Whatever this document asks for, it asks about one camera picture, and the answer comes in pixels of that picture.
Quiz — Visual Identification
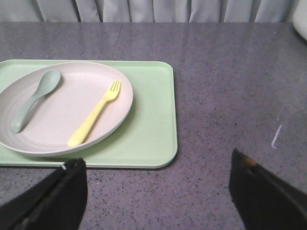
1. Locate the beige round plate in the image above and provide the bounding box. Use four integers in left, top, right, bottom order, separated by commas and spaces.
0, 62, 133, 156

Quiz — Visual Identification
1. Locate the light green plastic tray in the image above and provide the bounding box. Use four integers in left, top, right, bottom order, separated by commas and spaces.
0, 60, 177, 168

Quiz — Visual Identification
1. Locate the yellow plastic fork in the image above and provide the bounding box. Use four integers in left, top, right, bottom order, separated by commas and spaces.
68, 80, 121, 147

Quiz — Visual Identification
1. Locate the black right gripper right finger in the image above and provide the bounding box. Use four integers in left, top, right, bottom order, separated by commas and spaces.
229, 149, 307, 230

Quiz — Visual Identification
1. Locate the white appliance at table edge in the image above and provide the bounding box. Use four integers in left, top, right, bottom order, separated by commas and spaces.
293, 0, 307, 40

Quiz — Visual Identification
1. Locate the pale green plastic spoon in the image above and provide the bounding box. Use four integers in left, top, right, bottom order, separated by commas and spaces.
10, 69, 61, 134

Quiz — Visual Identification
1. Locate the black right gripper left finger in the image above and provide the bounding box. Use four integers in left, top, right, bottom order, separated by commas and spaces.
0, 158, 87, 230

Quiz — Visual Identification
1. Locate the grey pleated curtain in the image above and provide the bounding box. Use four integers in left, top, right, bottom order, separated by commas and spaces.
0, 0, 298, 23

